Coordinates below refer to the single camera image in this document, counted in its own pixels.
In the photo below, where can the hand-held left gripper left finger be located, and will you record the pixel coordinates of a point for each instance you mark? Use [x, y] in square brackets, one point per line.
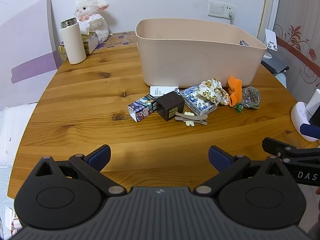
[100, 155]

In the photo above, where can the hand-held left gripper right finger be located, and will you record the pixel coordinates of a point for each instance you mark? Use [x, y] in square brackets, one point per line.
[218, 156]

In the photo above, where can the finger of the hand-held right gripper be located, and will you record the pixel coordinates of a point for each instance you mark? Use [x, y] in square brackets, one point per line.
[308, 130]
[275, 148]

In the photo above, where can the brown hair clip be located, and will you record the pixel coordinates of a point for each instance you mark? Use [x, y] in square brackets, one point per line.
[202, 123]
[200, 118]

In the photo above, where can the cream flower hair clip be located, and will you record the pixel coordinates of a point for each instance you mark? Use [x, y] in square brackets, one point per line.
[190, 123]

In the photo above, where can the green candy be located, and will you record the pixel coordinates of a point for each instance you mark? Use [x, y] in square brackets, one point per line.
[239, 108]

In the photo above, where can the dried flower sachet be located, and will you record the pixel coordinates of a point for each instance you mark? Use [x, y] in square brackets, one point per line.
[251, 96]

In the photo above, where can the blue and white tissue packet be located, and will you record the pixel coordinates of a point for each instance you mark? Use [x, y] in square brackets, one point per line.
[192, 98]

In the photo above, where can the cartoon printed box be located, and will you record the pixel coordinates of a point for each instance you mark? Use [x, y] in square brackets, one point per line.
[142, 107]

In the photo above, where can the floral scrunchie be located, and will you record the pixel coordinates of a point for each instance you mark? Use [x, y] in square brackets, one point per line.
[212, 91]

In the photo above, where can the dark brown cube box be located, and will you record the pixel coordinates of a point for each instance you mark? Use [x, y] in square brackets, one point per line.
[172, 105]

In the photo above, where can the white card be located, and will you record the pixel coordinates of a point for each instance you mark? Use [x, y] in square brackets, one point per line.
[162, 90]

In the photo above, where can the beige plastic storage bin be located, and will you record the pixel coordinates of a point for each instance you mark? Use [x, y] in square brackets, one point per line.
[187, 57]

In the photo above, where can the white rounded device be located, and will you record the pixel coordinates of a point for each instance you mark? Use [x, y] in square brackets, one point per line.
[298, 115]

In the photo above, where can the grey laptop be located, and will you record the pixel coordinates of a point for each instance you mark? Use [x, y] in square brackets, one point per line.
[275, 65]

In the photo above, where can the white phone stand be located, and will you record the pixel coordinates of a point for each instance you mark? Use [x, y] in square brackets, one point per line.
[271, 40]

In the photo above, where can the light blue bed sheet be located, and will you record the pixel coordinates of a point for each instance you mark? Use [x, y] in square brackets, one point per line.
[5, 187]

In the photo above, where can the gold tissue box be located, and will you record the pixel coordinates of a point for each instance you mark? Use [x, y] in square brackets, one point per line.
[91, 42]

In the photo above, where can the white thermos bottle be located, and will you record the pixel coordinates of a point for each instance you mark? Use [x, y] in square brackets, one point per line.
[73, 45]

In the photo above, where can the purple flower patterned mat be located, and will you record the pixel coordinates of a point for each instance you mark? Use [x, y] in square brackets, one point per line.
[120, 38]

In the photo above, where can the purple and white board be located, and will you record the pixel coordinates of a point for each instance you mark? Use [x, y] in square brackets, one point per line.
[25, 42]

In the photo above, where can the white plush lamb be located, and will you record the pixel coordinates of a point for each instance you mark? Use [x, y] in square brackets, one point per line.
[95, 7]

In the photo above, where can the white wall trim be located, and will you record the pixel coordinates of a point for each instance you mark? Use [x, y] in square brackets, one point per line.
[271, 5]

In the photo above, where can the white wall outlet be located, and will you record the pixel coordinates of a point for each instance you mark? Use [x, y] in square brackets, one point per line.
[228, 7]

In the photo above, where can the white wall switch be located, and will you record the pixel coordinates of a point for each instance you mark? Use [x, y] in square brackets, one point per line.
[215, 8]

